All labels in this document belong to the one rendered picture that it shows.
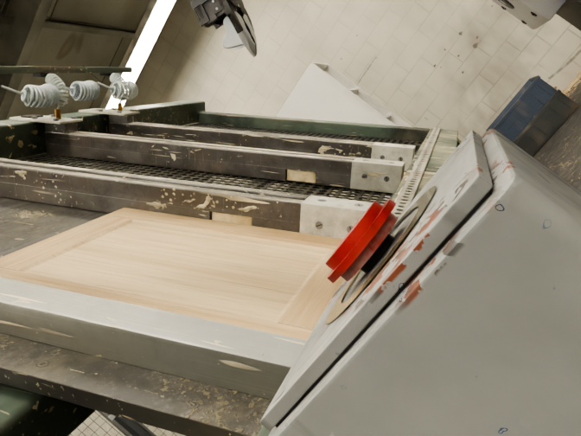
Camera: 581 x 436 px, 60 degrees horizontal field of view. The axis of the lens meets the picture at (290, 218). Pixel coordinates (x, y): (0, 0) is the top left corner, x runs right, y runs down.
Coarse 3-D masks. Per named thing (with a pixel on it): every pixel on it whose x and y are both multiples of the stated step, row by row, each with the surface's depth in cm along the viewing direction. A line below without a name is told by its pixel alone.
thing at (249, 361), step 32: (0, 288) 58; (32, 288) 58; (0, 320) 56; (32, 320) 54; (64, 320) 53; (96, 320) 52; (128, 320) 52; (160, 320) 52; (192, 320) 53; (96, 352) 52; (128, 352) 51; (160, 352) 50; (192, 352) 48; (224, 352) 47; (256, 352) 47; (288, 352) 48; (224, 384) 48; (256, 384) 47
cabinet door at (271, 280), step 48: (48, 240) 79; (96, 240) 81; (144, 240) 82; (192, 240) 83; (240, 240) 84; (288, 240) 84; (336, 240) 85; (96, 288) 64; (144, 288) 65; (192, 288) 66; (240, 288) 66; (288, 288) 67; (336, 288) 67; (288, 336) 55
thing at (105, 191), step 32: (0, 160) 110; (0, 192) 107; (32, 192) 105; (64, 192) 102; (96, 192) 100; (128, 192) 97; (160, 192) 95; (192, 192) 93; (224, 192) 91; (256, 192) 93; (256, 224) 90; (288, 224) 88; (320, 224) 86; (352, 224) 85
